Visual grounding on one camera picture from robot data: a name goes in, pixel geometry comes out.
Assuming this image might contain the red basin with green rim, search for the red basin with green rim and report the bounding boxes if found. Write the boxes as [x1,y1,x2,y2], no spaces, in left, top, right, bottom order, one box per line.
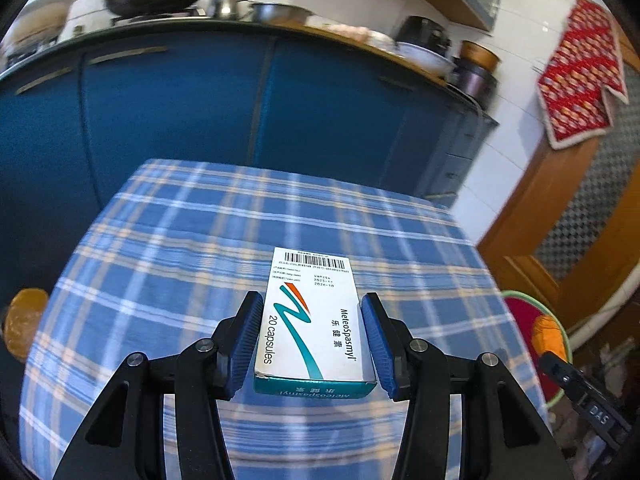
[500,290,571,411]

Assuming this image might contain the orange plastic bag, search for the orange plastic bag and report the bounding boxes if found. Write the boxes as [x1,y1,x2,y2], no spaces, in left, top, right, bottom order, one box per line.
[531,314,566,361]

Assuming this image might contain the dark rice cooker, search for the dark rice cooker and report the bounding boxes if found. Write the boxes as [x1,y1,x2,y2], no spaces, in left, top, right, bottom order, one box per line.
[450,57,498,108]

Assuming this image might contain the gas stove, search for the gas stove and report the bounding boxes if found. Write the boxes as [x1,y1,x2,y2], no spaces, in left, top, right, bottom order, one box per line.
[110,5,208,26]

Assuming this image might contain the pale eggs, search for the pale eggs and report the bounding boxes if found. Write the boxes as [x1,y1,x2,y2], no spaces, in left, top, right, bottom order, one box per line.
[325,22,396,51]

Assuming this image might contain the steel kettle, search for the steel kettle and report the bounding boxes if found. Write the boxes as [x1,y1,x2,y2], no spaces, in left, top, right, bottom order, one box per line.
[207,0,251,22]

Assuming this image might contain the white teal medicine box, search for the white teal medicine box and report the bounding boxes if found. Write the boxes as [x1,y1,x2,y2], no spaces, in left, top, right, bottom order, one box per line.
[252,246,378,401]

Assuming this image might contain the gold inner pot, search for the gold inner pot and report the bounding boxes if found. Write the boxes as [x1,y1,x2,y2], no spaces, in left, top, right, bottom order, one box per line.
[457,40,502,73]

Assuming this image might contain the orange round object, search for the orange round object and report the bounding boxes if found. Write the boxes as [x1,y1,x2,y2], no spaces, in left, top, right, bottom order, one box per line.
[2,287,51,361]

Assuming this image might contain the blue plaid tablecloth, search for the blue plaid tablecloth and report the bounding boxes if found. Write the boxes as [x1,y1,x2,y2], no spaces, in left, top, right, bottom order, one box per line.
[17,157,556,480]

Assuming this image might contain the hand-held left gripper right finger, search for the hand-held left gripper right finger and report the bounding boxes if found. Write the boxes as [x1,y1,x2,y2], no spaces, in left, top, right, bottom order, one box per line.
[360,291,586,480]

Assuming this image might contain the wooden door with glass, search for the wooden door with glass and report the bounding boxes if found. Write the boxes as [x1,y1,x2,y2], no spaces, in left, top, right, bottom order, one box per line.
[477,50,640,331]

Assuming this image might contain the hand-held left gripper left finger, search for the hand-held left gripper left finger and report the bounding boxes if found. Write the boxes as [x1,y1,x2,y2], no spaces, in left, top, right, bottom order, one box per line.
[52,290,265,480]

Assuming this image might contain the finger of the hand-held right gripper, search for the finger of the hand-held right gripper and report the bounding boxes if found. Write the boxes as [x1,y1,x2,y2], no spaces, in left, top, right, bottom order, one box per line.
[537,351,583,398]

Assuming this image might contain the clay pot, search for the clay pot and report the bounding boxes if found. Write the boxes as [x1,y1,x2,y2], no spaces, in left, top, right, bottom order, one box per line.
[2,0,78,56]

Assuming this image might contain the blue kitchen base cabinets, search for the blue kitchen base cabinets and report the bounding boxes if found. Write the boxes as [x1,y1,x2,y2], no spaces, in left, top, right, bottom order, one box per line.
[0,20,501,261]

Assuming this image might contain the white patterned bowl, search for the white patterned bowl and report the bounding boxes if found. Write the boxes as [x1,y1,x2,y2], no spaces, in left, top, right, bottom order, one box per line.
[395,40,457,76]

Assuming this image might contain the steel mixing basin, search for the steel mixing basin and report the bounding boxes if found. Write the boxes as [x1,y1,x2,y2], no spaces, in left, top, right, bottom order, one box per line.
[247,1,313,26]

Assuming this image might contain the red floral quilted cloth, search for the red floral quilted cloth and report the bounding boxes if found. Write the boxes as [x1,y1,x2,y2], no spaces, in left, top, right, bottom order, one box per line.
[536,0,630,151]

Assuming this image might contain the black air fryer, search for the black air fryer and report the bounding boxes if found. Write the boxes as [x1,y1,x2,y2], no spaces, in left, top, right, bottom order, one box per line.
[397,15,453,56]

